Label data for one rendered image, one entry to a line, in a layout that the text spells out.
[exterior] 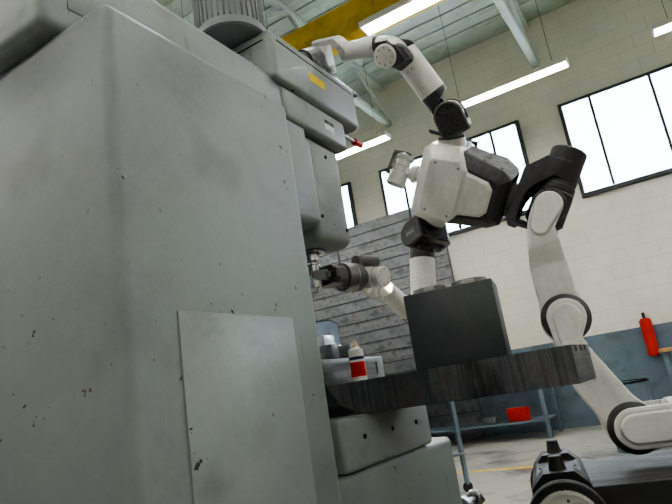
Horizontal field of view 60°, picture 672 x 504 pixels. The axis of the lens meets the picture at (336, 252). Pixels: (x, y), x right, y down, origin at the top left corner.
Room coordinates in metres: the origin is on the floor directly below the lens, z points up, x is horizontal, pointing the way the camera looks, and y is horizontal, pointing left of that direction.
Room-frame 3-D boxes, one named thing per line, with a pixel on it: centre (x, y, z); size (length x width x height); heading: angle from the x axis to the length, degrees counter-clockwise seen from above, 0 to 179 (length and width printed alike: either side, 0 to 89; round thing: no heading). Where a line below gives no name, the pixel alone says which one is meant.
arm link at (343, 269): (1.72, 0.01, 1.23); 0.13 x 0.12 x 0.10; 43
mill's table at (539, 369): (1.63, 0.03, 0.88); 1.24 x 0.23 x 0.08; 60
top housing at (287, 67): (1.65, 0.08, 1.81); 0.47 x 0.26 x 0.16; 150
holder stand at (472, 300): (1.46, -0.27, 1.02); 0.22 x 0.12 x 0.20; 71
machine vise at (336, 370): (1.69, 0.07, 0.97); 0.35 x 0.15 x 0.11; 148
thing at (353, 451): (1.66, 0.07, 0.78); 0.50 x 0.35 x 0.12; 150
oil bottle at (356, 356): (1.56, -0.01, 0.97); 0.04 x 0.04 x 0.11
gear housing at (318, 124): (1.62, 0.10, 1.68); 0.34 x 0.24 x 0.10; 150
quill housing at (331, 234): (1.65, 0.08, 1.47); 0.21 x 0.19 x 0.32; 60
